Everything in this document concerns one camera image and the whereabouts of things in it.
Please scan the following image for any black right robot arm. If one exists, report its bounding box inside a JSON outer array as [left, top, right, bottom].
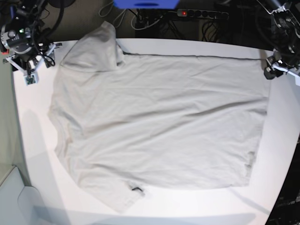
[[0, 0, 65, 75]]

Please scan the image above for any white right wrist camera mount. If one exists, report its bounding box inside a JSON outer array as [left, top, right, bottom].
[[3, 43, 62, 85]]

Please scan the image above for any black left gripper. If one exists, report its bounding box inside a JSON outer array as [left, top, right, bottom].
[[264, 52, 300, 80]]

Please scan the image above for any beige t-shirt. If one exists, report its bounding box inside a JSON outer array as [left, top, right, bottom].
[[49, 22, 270, 212]]

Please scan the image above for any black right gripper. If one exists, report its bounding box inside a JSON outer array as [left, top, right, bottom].
[[11, 44, 56, 73]]

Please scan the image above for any red black clamp tool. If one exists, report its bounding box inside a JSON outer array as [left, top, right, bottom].
[[0, 27, 10, 54]]

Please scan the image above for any blue base camera housing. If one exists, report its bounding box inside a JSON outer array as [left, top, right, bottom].
[[113, 0, 179, 9]]

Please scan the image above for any black power strip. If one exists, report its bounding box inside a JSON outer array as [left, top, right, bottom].
[[176, 9, 229, 20]]

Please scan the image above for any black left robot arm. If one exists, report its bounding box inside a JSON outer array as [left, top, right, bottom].
[[255, 0, 300, 80]]

